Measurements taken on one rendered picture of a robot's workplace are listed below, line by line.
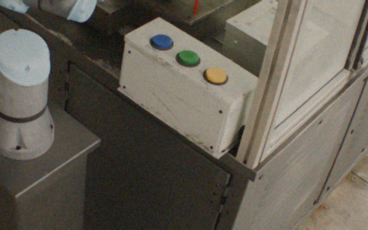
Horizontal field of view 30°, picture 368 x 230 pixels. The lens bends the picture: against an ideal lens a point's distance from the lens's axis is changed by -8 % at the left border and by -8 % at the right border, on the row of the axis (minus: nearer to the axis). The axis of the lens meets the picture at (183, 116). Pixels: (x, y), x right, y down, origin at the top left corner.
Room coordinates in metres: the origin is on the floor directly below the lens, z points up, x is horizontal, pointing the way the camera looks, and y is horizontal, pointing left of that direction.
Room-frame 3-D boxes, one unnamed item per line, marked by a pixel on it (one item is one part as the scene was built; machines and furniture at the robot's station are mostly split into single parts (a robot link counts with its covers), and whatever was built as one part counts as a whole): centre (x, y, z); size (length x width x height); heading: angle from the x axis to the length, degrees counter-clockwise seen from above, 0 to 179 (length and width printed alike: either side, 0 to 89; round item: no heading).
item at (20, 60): (1.01, 0.33, 0.91); 0.13 x 0.12 x 0.14; 76
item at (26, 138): (1.01, 0.32, 0.80); 0.15 x 0.15 x 0.10
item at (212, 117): (1.18, 0.01, 0.82); 0.28 x 0.11 x 0.15; 58
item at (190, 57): (1.17, 0.01, 0.90); 0.04 x 0.04 x 0.02
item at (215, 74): (1.13, -0.05, 0.90); 0.04 x 0.04 x 0.02
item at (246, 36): (1.36, -0.17, 0.82); 0.18 x 0.18 x 0.15; 58
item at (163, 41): (1.21, 0.07, 0.90); 0.04 x 0.04 x 0.02
